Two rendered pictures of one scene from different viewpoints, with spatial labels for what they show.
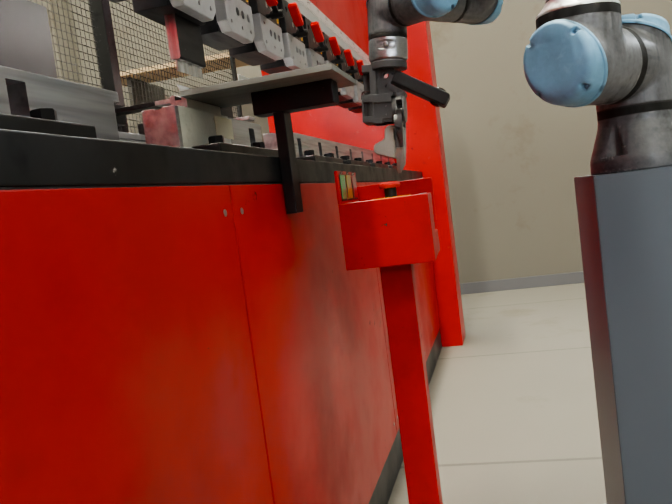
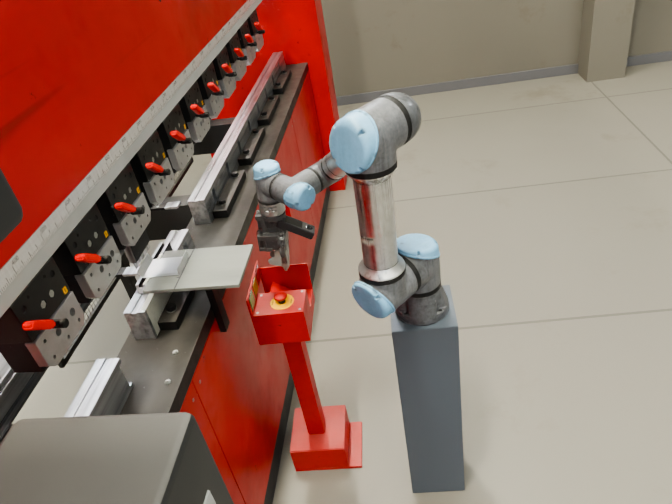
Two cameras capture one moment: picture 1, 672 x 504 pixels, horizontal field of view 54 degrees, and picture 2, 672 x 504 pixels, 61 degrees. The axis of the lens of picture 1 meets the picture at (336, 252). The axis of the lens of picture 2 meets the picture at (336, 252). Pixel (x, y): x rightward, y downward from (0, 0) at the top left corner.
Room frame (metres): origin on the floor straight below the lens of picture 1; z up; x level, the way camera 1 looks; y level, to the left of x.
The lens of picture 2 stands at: (-0.13, -0.22, 1.86)
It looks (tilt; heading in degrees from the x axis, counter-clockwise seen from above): 35 degrees down; 357
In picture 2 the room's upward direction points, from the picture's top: 11 degrees counter-clockwise
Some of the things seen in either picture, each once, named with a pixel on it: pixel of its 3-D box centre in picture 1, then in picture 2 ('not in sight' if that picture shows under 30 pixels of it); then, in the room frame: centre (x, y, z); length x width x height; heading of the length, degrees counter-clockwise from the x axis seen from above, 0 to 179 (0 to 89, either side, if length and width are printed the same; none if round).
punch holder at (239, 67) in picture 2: (336, 74); (229, 57); (2.35, -0.08, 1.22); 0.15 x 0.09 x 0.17; 166
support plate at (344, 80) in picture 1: (272, 87); (200, 268); (1.17, 0.07, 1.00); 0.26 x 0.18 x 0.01; 76
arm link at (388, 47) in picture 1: (388, 52); (271, 206); (1.31, -0.15, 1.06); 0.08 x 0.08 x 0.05
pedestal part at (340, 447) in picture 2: not in sight; (327, 437); (1.26, -0.14, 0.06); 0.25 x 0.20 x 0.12; 78
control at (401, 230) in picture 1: (390, 213); (282, 299); (1.27, -0.11, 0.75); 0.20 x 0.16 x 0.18; 168
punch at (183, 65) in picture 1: (186, 48); (136, 243); (1.21, 0.22, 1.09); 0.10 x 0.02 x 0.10; 166
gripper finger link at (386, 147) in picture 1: (388, 149); (278, 261); (1.30, -0.13, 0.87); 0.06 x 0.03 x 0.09; 78
